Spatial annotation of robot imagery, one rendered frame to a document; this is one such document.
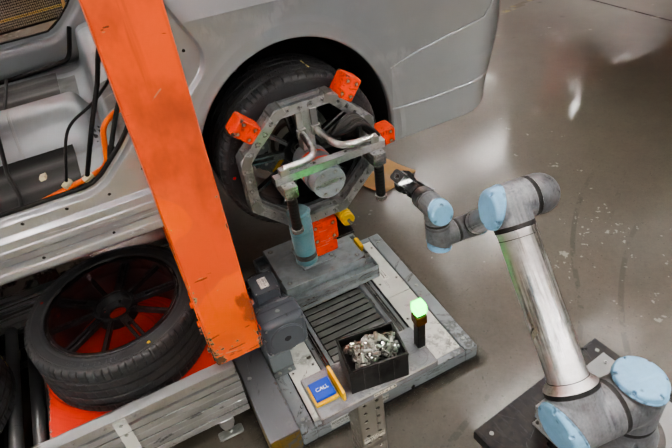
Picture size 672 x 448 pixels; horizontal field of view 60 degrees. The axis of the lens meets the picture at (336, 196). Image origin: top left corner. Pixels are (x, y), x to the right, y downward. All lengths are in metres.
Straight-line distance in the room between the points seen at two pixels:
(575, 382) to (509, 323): 1.05
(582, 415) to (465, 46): 1.46
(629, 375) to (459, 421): 0.83
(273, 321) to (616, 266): 1.68
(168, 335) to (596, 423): 1.39
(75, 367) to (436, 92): 1.71
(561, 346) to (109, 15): 1.35
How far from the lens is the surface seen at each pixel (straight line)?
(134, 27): 1.36
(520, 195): 1.63
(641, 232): 3.30
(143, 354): 2.18
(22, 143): 2.87
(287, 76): 2.11
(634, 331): 2.82
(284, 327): 2.24
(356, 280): 2.71
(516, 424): 2.09
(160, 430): 2.30
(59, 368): 2.28
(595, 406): 1.72
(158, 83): 1.41
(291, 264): 2.70
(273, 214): 2.26
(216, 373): 2.17
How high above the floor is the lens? 2.08
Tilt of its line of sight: 37 degrees down
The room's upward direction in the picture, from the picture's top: 8 degrees counter-clockwise
